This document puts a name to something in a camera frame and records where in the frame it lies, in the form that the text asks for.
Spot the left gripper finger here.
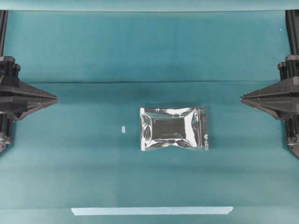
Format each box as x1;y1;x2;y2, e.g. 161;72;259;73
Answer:
21;81;58;99
23;98;58;117

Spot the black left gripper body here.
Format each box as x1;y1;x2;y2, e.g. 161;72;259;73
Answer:
0;56;28;120

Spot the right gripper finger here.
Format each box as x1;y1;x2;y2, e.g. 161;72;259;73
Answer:
241;99;278;117
241;84;280;99

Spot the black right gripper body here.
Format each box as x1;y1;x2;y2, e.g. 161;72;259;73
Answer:
271;55;299;120

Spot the silver zip bag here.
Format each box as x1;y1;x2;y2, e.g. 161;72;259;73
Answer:
140;106;209;152

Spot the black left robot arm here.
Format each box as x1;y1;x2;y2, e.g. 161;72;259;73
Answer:
0;56;58;152

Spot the long blue tape strip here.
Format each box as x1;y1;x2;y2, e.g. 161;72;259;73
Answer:
71;206;234;216

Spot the right black frame rail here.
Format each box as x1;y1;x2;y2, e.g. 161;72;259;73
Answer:
285;10;299;56

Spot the black frame rail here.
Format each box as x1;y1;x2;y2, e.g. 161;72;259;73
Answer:
285;10;299;56
0;10;8;56

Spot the left black frame rail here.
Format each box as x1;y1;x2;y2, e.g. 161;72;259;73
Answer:
0;10;8;56

